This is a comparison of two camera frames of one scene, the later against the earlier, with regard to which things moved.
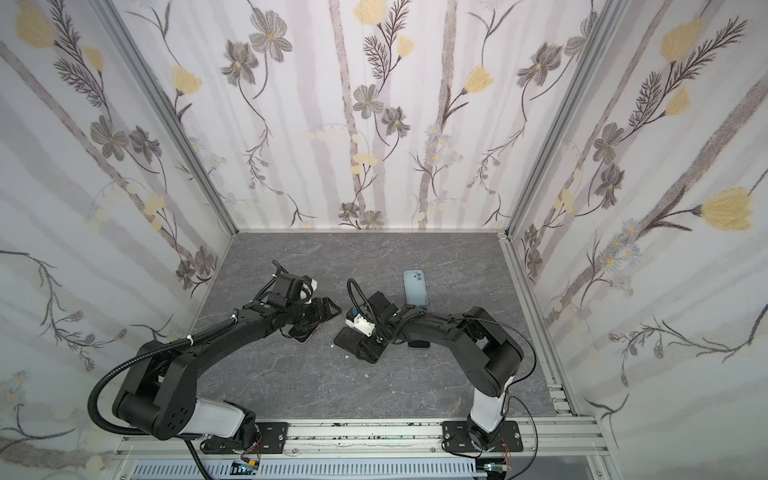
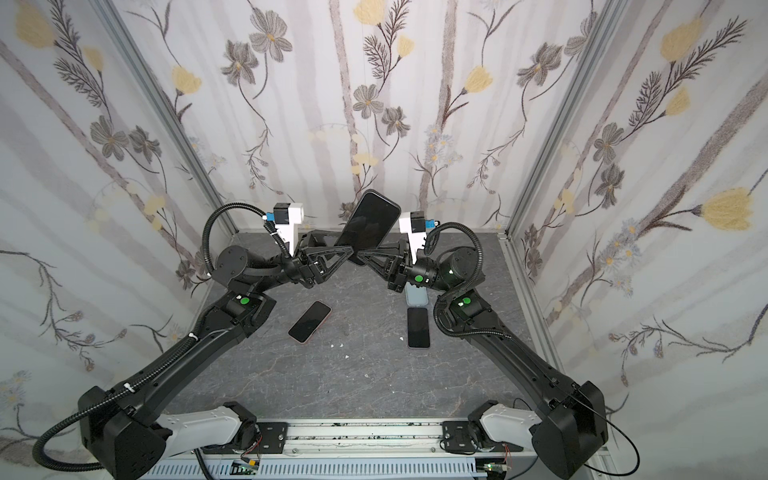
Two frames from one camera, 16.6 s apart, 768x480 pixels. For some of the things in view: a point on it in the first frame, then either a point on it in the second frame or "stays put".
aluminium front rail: x=577 y=438 stays put
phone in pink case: x=303 y=331 stays put
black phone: x=349 y=339 -> x=371 y=219
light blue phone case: x=416 y=292 stays put
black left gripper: x=317 y=310 -> x=305 y=260
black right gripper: x=360 y=342 -> x=396 y=267
